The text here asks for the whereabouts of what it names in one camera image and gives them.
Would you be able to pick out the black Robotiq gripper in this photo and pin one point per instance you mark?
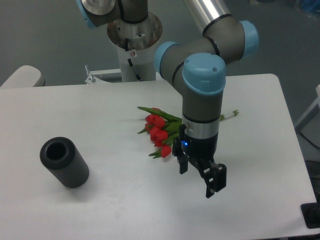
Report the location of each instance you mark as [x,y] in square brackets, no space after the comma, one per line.
[202,150]

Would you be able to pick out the red tulip bouquet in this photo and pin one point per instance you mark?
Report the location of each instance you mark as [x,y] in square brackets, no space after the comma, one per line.
[162,128]

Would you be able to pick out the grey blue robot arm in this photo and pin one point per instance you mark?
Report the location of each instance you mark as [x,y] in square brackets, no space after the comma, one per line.
[197,71]

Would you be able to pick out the black device at table edge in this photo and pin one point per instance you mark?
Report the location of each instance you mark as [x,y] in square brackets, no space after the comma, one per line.
[311,214]

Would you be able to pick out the black ribbed cylindrical vase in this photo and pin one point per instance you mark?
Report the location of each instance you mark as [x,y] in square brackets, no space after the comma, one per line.
[61,157]

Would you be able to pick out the white chair armrest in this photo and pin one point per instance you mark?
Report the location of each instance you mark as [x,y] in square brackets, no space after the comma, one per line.
[25,76]

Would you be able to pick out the white furniture frame right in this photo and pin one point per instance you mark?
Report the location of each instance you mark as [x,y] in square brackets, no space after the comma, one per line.
[309,113]

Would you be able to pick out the white metal base frame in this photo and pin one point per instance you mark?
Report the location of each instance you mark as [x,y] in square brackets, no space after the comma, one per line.
[105,75]

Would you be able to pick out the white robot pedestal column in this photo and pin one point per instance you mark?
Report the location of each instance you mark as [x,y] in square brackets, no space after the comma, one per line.
[137,43]

